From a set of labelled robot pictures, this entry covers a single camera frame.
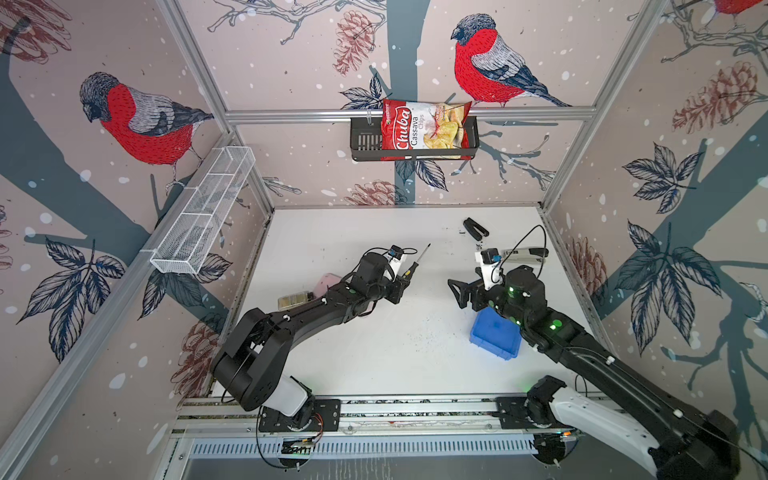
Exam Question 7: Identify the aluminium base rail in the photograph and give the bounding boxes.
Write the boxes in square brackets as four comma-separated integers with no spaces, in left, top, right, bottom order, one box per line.
[170,392,601,439]

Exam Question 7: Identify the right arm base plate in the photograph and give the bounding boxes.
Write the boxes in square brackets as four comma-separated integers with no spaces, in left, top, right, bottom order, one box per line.
[494,396,566,430]

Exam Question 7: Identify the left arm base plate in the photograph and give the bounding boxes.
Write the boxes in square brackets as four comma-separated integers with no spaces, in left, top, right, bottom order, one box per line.
[258,397,341,433]

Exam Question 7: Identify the olive rectangular box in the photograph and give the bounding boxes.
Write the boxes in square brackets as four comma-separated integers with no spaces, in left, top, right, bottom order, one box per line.
[277,291,315,311]

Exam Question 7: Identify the small black stapler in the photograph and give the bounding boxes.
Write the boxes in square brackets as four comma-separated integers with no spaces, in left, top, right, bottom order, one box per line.
[462,217,490,242]

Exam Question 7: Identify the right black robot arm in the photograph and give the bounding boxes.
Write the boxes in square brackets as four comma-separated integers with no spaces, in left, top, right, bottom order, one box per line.
[452,266,741,479]

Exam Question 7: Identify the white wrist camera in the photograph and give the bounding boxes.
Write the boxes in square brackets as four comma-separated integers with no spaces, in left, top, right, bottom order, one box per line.
[385,245,407,279]
[475,248,503,290]

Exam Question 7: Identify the horizontal aluminium frame bar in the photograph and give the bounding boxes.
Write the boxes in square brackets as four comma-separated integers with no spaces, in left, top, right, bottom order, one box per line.
[224,105,598,126]

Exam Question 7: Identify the grey and black stapler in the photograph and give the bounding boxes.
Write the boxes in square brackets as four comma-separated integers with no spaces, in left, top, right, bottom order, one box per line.
[500,247,549,265]

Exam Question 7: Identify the blue plastic bin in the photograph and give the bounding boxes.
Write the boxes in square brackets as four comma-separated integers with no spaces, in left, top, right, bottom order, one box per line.
[469,308,522,360]

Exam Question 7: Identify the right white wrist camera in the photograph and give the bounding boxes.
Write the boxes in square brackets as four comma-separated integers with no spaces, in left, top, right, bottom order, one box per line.
[475,248,503,290]

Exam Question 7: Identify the aluminium corner frame post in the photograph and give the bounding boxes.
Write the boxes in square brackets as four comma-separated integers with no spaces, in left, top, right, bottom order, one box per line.
[542,1,667,209]

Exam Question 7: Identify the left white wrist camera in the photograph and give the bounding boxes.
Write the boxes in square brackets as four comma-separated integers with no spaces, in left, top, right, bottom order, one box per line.
[385,245,407,279]

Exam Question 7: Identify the pink rounded case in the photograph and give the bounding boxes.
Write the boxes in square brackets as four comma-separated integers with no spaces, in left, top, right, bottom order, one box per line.
[312,273,341,298]

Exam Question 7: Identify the black yellow screwdriver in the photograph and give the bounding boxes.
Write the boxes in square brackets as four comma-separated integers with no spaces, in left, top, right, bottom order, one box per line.
[402,243,431,284]

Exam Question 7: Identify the red cassava chips bag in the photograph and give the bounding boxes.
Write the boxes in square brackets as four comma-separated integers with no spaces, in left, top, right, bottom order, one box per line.
[381,100,472,150]

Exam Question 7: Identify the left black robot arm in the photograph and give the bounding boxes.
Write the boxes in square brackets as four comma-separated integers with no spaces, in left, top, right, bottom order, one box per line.
[210,247,419,416]

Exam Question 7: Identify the white wire mesh shelf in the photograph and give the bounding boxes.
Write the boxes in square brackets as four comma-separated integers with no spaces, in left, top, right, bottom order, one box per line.
[150,146,255,275]

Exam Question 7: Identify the black wall basket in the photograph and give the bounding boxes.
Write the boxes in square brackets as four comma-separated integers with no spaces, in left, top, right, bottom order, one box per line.
[350,116,480,162]

